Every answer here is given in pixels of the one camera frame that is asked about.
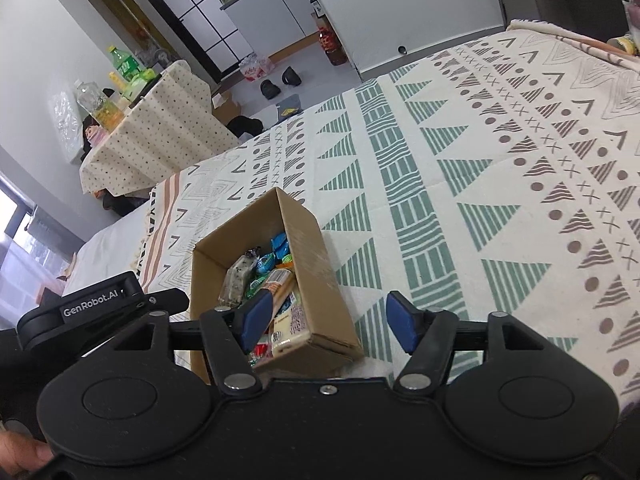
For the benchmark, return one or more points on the small desk fan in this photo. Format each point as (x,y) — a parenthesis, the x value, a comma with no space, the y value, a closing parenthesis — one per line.
(161,58)

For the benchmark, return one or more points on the pink bottle pack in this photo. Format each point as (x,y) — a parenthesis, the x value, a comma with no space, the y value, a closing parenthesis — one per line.
(256,66)

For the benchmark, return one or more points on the cardboard box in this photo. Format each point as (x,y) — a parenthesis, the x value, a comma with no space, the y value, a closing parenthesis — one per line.
(310,240)

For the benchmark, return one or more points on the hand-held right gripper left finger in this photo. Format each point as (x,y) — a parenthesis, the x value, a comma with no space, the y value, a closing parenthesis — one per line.
(255,321)

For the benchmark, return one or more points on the black-framed sliding door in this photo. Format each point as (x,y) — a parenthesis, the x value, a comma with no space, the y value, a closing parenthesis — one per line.
(200,20)

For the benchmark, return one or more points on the green snack packet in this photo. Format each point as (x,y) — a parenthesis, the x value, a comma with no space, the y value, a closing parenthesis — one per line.
(256,286)

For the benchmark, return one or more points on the person's left hand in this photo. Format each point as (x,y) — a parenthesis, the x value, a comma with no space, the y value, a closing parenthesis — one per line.
(22,452)

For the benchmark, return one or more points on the green white packet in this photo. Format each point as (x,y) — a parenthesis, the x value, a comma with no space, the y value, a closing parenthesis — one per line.
(140,82)

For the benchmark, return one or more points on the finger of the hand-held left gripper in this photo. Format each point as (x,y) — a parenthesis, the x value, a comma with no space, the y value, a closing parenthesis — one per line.
(165,300)

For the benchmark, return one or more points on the small brown carton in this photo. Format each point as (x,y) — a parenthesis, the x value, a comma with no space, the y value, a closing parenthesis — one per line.
(226,107)

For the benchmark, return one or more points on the white bed sheet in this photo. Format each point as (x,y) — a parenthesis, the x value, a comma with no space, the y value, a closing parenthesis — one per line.
(110,245)

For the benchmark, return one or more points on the red white snack packet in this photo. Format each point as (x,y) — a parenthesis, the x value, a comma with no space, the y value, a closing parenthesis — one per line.
(260,352)

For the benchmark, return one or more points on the grey book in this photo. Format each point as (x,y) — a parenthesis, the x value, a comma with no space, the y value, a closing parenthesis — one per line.
(289,107)

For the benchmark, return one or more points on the small yellow bottle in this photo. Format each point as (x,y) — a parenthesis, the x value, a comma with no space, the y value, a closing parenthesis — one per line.
(116,82)

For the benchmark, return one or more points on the patterned blanket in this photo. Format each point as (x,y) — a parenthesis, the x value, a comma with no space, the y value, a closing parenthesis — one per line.
(450,160)

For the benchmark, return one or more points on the green soda bottle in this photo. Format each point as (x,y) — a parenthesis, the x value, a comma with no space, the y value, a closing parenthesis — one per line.
(122,65)

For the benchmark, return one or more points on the window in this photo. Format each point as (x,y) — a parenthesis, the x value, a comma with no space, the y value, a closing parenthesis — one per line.
(25,245)

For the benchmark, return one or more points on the pink box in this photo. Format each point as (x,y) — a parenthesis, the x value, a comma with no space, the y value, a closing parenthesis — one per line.
(98,137)

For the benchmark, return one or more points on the orange snack packet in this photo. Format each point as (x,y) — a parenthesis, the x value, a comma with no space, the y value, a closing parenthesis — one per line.
(279,282)

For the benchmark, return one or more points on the bubble wrap sheet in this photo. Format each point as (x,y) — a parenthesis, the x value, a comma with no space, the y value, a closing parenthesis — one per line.
(65,125)

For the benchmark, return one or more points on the wooden door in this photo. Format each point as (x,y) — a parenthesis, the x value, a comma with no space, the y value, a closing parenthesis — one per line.
(130,10)

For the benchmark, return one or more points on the white long snack packet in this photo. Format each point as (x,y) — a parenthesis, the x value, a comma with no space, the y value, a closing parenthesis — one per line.
(292,327)

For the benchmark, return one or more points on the white kitchen cabinet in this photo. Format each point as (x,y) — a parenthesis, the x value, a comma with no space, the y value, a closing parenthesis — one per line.
(275,15)

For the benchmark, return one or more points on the light blue snack packet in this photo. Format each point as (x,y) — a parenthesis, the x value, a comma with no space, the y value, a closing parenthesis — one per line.
(265,262)

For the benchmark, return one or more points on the dark cloth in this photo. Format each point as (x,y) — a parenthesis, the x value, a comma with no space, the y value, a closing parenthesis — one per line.
(125,202)

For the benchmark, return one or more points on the clear bottle yellow drink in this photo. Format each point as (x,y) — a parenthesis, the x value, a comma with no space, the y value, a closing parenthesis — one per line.
(97,105)

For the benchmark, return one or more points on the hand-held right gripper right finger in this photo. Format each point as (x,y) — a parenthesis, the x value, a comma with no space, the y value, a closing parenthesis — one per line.
(402,324)

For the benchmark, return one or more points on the white spray bottle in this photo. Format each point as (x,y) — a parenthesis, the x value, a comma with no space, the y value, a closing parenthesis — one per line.
(314,2)

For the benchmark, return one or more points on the black bag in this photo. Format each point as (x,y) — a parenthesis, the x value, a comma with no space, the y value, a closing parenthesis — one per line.
(245,126)

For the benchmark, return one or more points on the yellow tape roll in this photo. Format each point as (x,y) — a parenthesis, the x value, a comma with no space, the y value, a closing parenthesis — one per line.
(622,45)

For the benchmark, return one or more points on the red oil bottle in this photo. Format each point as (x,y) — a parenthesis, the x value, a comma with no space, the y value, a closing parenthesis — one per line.
(332,47)

